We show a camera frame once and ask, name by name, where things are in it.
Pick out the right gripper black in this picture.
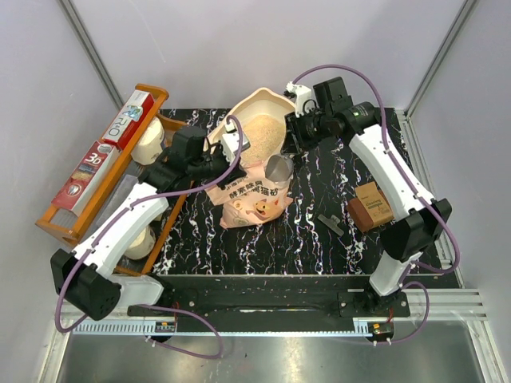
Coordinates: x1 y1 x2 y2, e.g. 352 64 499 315
281 108 331 156

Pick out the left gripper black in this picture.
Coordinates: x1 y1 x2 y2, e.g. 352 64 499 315
189 142 248 191

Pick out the grey metal scoop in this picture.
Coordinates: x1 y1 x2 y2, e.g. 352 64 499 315
264 155 294 183

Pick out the pink cat litter bag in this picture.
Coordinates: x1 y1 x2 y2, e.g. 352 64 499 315
206 163 292 229

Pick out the grey bag clip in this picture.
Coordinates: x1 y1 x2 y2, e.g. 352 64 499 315
318 214 344 237

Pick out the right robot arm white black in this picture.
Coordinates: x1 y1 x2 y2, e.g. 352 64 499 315
284 77 452 316

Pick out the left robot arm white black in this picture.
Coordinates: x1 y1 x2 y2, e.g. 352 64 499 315
50 116 248 321

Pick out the cream plastic litter box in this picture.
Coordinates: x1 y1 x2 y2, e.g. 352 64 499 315
229 87 295 167

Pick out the clear plastic box in rack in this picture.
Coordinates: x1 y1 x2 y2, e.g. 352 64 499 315
108 175 138 210

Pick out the red white RiO toothpaste box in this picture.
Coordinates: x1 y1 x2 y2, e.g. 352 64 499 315
101 89 154 151

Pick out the red 3D toothpaste box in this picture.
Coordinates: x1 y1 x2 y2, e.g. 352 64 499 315
51 140 120 216

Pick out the white plastic bottle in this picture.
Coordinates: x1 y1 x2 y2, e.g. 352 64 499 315
131 117 165 166

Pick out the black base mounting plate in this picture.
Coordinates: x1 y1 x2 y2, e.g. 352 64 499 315
126 274 411 320

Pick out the orange wooden shelf rack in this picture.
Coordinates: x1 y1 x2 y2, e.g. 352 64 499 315
34 83 192 278

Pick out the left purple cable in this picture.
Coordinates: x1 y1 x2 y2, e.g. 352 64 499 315
54 115 244 359

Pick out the purple cable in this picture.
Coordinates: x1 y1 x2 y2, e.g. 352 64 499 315
293 64 461 346
54 115 244 359

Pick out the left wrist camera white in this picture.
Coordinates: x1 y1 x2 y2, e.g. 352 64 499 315
220 116 251 164

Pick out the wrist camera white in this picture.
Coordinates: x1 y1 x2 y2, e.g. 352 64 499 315
220 116 251 164
283 81 312 117

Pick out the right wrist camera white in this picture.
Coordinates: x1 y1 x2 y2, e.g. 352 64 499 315
283 81 312 117

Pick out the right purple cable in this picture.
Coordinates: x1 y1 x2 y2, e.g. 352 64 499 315
293 64 461 346

